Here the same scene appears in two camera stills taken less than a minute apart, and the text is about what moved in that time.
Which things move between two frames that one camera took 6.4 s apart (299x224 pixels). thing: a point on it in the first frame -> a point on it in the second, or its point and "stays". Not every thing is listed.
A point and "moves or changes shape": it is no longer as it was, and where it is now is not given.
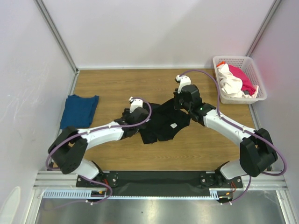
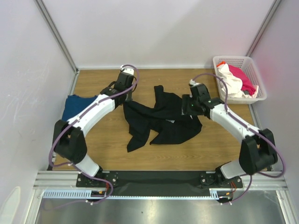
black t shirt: [165, 120] moves or changes shape
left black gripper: [126, 113] -> [129, 98]
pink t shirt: [246, 86] stays
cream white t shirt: [231, 85] stays
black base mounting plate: [156, 184] stays
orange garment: [221, 63] stays
